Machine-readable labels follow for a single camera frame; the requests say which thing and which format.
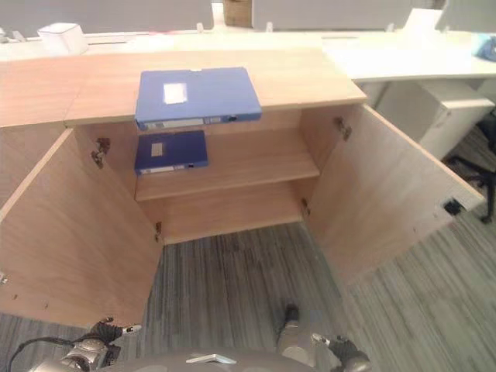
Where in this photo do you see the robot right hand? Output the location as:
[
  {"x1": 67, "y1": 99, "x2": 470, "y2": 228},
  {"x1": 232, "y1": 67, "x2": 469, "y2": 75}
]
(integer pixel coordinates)
[{"x1": 309, "y1": 332, "x2": 370, "y2": 361}]

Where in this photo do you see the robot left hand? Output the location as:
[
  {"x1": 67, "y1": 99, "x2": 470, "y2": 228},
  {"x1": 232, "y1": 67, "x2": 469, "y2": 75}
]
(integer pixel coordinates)
[{"x1": 91, "y1": 316, "x2": 143, "y2": 345}]

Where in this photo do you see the large blue file folder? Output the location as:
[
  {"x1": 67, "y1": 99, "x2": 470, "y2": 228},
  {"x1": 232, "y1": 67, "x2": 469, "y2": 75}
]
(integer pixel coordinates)
[{"x1": 133, "y1": 67, "x2": 264, "y2": 132}]

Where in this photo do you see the left wooden cabinet door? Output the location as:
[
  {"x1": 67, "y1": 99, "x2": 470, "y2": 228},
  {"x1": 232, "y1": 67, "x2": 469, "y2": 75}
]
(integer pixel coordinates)
[{"x1": 0, "y1": 127, "x2": 164, "y2": 329}]

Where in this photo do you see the wooden cabinet door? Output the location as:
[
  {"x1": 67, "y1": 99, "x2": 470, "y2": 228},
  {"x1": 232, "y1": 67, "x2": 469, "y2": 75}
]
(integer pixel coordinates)
[
  {"x1": 0, "y1": 127, "x2": 164, "y2": 329},
  {"x1": 300, "y1": 103, "x2": 487, "y2": 288}
]

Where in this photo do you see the right wooden cabinet door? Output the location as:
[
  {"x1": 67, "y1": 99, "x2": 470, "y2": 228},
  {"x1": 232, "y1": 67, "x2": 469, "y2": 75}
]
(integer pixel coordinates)
[{"x1": 300, "y1": 103, "x2": 487, "y2": 288}]

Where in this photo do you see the small dark blue file folder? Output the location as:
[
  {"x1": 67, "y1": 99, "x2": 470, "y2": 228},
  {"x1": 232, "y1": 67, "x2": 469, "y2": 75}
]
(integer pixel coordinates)
[{"x1": 133, "y1": 129, "x2": 210, "y2": 177}]

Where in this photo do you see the wooden cabinet shelf board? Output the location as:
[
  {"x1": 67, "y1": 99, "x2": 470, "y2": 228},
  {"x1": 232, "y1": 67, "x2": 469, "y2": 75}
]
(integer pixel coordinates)
[{"x1": 134, "y1": 150, "x2": 322, "y2": 202}]

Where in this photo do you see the black office chair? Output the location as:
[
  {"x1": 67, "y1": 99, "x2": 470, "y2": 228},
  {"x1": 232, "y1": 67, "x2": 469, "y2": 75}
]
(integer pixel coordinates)
[{"x1": 444, "y1": 110, "x2": 496, "y2": 224}]

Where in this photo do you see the neighbouring light wood cabinet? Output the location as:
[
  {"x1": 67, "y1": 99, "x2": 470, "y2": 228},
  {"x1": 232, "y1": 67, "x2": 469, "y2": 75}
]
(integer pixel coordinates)
[{"x1": 0, "y1": 60, "x2": 82, "y2": 212}]

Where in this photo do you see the light wood office cabinet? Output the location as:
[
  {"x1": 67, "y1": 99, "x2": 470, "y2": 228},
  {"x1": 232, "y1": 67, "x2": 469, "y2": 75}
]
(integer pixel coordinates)
[{"x1": 64, "y1": 48, "x2": 369, "y2": 247}]

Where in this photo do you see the long white office desk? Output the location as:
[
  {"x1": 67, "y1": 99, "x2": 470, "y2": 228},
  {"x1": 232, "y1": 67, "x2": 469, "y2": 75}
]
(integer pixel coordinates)
[{"x1": 0, "y1": 27, "x2": 496, "y2": 84}]

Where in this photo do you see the silver robot leg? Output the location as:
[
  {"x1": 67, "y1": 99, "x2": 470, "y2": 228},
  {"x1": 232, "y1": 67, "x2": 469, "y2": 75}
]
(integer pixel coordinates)
[{"x1": 276, "y1": 321, "x2": 315, "y2": 360}]

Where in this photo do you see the grey robot torso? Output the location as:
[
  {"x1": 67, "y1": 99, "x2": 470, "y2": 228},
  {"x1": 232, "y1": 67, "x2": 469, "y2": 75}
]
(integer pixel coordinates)
[{"x1": 96, "y1": 347, "x2": 323, "y2": 372}]

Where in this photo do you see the white square box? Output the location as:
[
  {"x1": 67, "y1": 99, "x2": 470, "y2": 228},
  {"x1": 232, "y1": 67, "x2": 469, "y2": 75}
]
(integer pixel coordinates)
[{"x1": 37, "y1": 22, "x2": 90, "y2": 56}]

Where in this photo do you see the grey desk partition panel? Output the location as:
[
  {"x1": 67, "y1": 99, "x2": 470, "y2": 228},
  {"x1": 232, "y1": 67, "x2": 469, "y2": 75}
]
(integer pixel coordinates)
[
  {"x1": 0, "y1": 0, "x2": 215, "y2": 39},
  {"x1": 250, "y1": 0, "x2": 416, "y2": 33},
  {"x1": 434, "y1": 0, "x2": 496, "y2": 33}
]

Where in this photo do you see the blue cloth item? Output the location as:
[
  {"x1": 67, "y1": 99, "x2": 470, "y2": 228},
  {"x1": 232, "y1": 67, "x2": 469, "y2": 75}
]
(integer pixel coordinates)
[{"x1": 470, "y1": 33, "x2": 496, "y2": 61}]

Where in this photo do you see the white paper sheet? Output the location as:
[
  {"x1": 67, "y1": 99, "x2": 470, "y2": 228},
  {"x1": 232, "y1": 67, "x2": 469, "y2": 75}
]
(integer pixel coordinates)
[{"x1": 402, "y1": 7, "x2": 443, "y2": 36}]

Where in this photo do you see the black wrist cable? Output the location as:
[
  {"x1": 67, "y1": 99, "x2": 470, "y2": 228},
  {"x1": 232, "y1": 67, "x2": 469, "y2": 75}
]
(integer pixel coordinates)
[{"x1": 6, "y1": 336, "x2": 78, "y2": 372}]

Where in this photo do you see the white drawer pedestal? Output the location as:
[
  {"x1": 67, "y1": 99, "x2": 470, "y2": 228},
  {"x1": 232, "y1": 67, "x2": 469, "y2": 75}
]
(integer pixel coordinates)
[{"x1": 376, "y1": 81, "x2": 496, "y2": 160}]

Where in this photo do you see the brown wooden post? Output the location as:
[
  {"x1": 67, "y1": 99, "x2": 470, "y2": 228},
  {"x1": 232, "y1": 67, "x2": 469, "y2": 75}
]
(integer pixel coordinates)
[{"x1": 223, "y1": 0, "x2": 250, "y2": 27}]

